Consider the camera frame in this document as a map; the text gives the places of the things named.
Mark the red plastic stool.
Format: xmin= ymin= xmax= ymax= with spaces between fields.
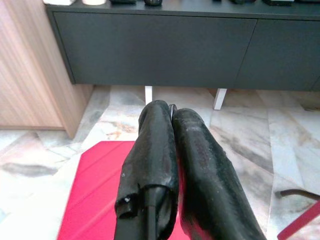
xmin=56 ymin=140 xmax=191 ymax=240

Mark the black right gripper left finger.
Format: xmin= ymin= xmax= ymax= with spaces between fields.
xmin=114 ymin=99 xmax=180 ymax=240

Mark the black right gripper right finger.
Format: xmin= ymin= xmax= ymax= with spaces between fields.
xmin=172 ymin=107 xmax=267 ymax=240

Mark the light wooden cabinet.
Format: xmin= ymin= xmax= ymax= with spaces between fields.
xmin=0 ymin=0 xmax=95 ymax=139

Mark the black low console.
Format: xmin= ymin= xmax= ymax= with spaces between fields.
xmin=45 ymin=0 xmax=320 ymax=111

